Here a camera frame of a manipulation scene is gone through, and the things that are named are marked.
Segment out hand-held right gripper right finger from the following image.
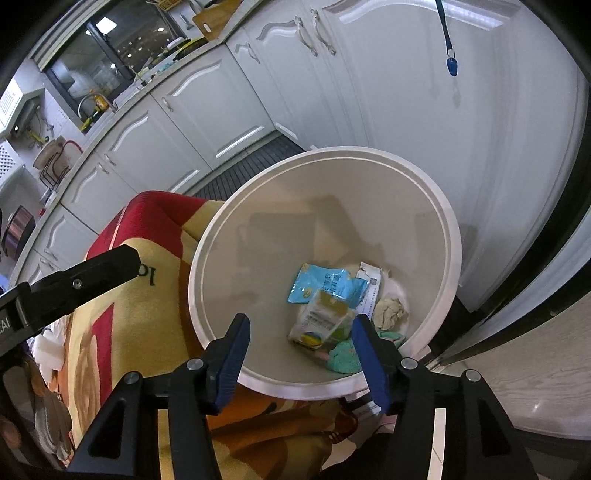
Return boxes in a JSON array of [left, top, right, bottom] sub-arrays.
[[352, 314, 539, 480]]

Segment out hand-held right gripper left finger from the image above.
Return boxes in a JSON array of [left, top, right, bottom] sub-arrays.
[[67, 313, 252, 480]]

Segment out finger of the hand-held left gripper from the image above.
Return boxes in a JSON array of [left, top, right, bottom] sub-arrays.
[[27, 244, 142, 326]]

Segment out teal cloth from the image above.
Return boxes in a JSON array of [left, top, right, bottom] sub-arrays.
[[318, 325, 407, 374]]

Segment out brown paper ball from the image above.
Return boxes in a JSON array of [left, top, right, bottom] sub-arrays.
[[373, 296, 406, 329]]

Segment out cartoon print carton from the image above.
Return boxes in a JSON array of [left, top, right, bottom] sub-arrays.
[[288, 290, 358, 349]]

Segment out blue snack packet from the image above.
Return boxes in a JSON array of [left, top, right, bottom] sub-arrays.
[[286, 263, 368, 308]]

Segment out white round bin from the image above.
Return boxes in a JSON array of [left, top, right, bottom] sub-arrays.
[[188, 146, 462, 401]]

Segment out colourful printed blanket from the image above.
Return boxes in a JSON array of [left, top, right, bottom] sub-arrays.
[[28, 190, 361, 480]]

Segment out dark red rice cooker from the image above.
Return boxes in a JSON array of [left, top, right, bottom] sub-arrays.
[[1, 205, 37, 259]]

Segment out beige clay pot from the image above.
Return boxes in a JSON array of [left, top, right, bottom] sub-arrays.
[[33, 137, 70, 169]]

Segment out white lattice upper cabinets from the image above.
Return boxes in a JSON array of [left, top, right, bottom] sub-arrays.
[[0, 138, 26, 204]]

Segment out curved metal faucet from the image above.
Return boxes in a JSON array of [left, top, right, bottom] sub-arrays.
[[78, 92, 118, 121]]

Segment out black ribbed floor mat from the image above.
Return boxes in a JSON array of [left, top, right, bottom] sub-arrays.
[[189, 131, 308, 201]]

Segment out white louvered upper cabinet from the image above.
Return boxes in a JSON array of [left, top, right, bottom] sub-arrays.
[[0, 76, 47, 137]]

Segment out dark kitchen window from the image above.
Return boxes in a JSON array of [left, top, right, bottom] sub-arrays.
[[44, 0, 195, 100]]

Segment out white lower kitchen cabinets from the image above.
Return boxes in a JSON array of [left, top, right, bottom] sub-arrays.
[[14, 0, 578, 315]]

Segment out wooden cutting board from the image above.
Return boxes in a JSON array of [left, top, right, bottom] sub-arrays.
[[191, 0, 243, 42]]

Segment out red wire rack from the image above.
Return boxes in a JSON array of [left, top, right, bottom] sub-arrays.
[[32, 140, 84, 185]]

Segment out blue lanyard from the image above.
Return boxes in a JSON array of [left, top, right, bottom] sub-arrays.
[[435, 0, 460, 77]]

